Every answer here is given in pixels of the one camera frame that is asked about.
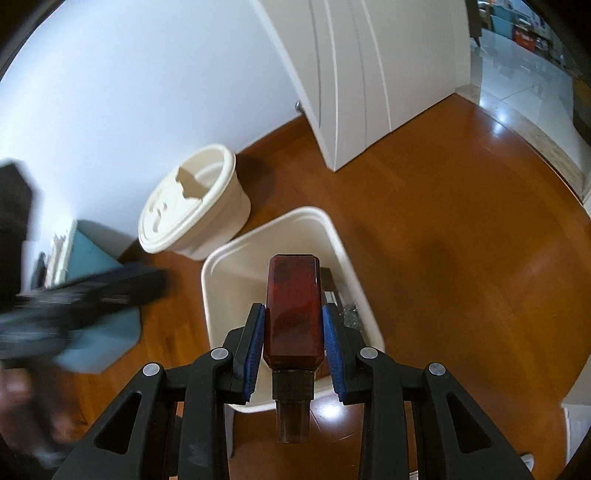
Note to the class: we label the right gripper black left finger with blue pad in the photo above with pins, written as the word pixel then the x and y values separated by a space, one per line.
pixel 170 422

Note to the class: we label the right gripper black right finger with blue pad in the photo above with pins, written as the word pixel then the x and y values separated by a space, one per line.
pixel 454 437

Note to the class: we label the dark red glass bottle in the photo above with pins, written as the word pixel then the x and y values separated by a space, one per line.
pixel 293 345

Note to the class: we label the beige square trash bin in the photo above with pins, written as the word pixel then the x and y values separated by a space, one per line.
pixel 234 277

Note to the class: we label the grey right slipper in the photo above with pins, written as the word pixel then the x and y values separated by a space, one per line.
pixel 529 460

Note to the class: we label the silver metal clip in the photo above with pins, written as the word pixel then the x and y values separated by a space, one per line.
pixel 351 317

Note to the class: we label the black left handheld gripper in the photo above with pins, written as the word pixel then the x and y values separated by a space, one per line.
pixel 37 324

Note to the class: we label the teal storage box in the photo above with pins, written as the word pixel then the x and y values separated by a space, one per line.
pixel 102 336

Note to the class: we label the beige round lidded bin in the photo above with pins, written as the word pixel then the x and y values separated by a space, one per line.
pixel 197 207

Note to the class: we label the white door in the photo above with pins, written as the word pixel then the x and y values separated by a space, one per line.
pixel 362 69

